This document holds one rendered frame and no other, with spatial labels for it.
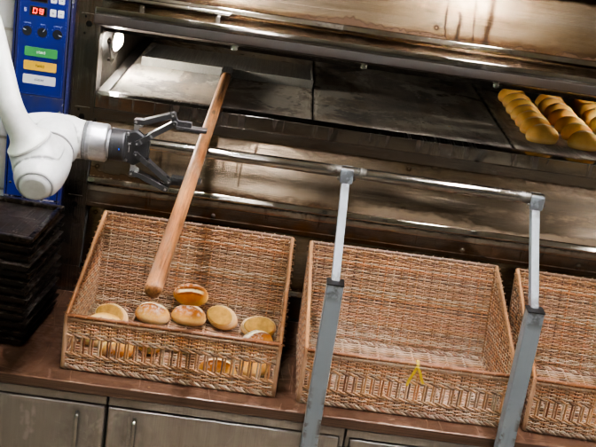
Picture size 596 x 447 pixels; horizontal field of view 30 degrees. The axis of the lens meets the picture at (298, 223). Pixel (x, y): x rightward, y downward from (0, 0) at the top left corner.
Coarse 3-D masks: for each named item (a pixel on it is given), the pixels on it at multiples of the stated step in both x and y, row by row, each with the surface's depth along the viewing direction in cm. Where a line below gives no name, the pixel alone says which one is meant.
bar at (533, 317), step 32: (224, 160) 275; (256, 160) 275; (288, 160) 275; (480, 192) 277; (512, 192) 277; (320, 320) 267; (320, 352) 267; (320, 384) 270; (512, 384) 269; (320, 416) 272; (512, 416) 271
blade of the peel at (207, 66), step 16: (160, 48) 380; (176, 48) 384; (144, 64) 353; (160, 64) 353; (176, 64) 353; (192, 64) 352; (208, 64) 367; (224, 64) 370; (240, 64) 374; (256, 64) 378; (272, 64) 382; (288, 64) 386; (256, 80) 354; (272, 80) 354; (288, 80) 354; (304, 80) 354
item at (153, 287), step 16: (224, 80) 334; (208, 112) 296; (208, 128) 280; (208, 144) 270; (192, 160) 252; (192, 176) 240; (192, 192) 233; (176, 208) 219; (176, 224) 211; (176, 240) 205; (160, 256) 194; (160, 272) 188; (160, 288) 184
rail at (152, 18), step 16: (128, 16) 287; (144, 16) 287; (160, 16) 287; (224, 32) 288; (240, 32) 288; (256, 32) 288; (272, 32) 288; (336, 48) 289; (352, 48) 289; (368, 48) 289; (384, 48) 289; (448, 64) 290; (464, 64) 290; (480, 64) 290; (496, 64) 290; (560, 80) 291; (576, 80) 291; (592, 80) 291
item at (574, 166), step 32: (96, 96) 309; (128, 96) 311; (256, 128) 311; (288, 128) 311; (320, 128) 310; (352, 128) 313; (480, 160) 313; (512, 160) 313; (544, 160) 312; (576, 160) 315
